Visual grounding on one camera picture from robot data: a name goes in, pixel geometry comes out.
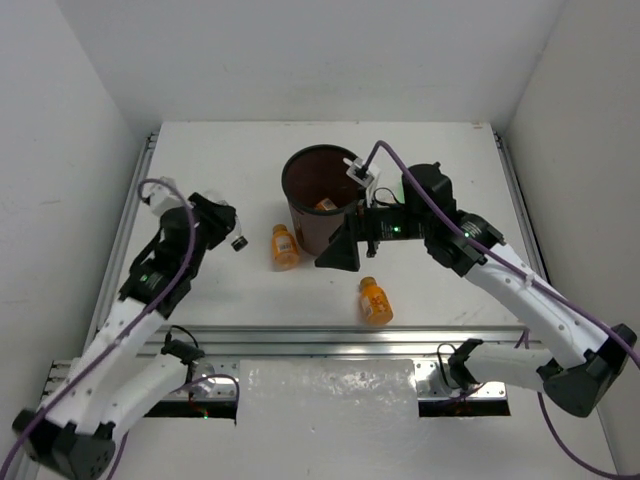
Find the aluminium side rail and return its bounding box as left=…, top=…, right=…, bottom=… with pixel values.
left=83, top=130, right=159, bottom=350
left=493, top=130, right=546, bottom=279

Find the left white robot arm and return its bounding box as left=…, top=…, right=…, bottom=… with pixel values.
left=12, top=193, right=246, bottom=479

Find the small orange juice bottle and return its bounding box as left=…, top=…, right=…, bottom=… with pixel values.
left=315, top=198, right=337, bottom=212

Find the brown plastic bin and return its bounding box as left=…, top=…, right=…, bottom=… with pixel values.
left=281, top=144, right=360, bottom=256

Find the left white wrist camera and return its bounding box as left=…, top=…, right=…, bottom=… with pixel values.
left=137, top=177, right=189, bottom=218

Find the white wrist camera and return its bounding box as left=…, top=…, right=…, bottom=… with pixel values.
left=137, top=177, right=189, bottom=218
left=343, top=157, right=381, bottom=204

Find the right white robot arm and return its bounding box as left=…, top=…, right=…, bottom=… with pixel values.
left=315, top=159, right=637, bottom=418

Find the clear bottle black label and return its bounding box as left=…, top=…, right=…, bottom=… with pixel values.
left=203, top=189, right=248, bottom=252

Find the left aluminium side rail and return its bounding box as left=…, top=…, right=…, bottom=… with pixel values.
left=83, top=130, right=159, bottom=350

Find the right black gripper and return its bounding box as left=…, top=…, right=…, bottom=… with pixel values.
left=314, top=186, right=430, bottom=269

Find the right aluminium side rail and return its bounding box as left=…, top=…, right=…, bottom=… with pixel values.
left=493, top=130, right=546, bottom=279

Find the aluminium front rail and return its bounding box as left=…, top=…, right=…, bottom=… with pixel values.
left=42, top=324, right=544, bottom=406

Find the orange bottle barcode label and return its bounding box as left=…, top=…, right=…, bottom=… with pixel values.
left=272, top=224, right=300, bottom=270

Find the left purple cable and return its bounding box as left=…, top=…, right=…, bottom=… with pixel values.
left=0, top=178, right=241, bottom=480

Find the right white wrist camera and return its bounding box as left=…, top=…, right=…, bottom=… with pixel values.
left=343, top=157, right=381, bottom=204

